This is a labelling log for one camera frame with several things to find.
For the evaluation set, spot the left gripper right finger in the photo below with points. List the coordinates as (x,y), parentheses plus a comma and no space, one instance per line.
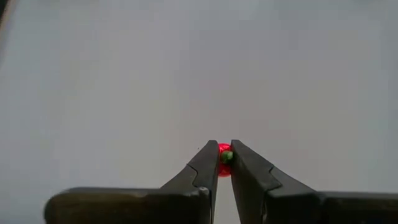
(258,193)

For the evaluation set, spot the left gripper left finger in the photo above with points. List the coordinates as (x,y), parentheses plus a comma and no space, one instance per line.
(199,193)

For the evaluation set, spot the red tomato green stem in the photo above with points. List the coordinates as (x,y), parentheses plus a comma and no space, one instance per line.
(224,171)

